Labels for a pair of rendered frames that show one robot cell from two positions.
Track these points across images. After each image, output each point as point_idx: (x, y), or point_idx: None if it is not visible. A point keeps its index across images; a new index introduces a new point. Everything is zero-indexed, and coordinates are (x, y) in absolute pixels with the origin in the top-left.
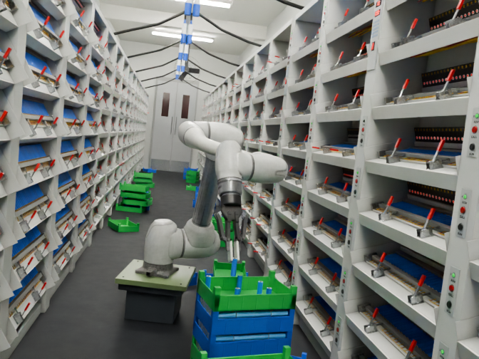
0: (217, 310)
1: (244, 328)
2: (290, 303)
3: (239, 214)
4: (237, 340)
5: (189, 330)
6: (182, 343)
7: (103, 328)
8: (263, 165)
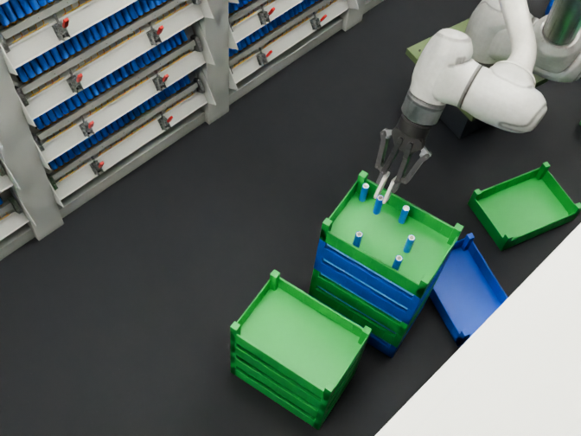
0: (323, 240)
1: (354, 272)
2: (415, 291)
3: (413, 150)
4: (347, 274)
5: (467, 162)
6: (430, 180)
7: (377, 97)
8: (479, 105)
